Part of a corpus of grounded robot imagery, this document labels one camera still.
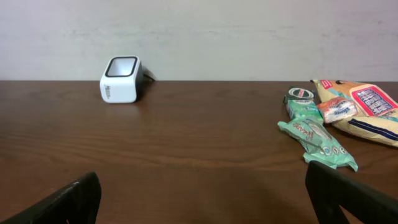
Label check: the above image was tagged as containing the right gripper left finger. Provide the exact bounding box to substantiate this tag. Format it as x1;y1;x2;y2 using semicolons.
1;172;101;224

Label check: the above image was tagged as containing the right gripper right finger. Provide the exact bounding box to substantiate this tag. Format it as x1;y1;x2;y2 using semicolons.
305;161;397;223

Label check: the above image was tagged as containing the orange tissue pack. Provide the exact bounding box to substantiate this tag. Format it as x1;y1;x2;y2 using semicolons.
317;96;358;123

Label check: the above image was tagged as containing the yellow wet wipes pack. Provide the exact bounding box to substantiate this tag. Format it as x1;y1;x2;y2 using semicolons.
312;80;397;147

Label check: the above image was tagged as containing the teal Kleenex tissue pack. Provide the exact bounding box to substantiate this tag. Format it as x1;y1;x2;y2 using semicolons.
286;100;324;124

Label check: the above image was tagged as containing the white barcode scanner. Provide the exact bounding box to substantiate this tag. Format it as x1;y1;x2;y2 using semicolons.
99;55;144;103

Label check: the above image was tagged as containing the black scanner cable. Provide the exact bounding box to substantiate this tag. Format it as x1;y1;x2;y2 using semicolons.
142;65;157;82

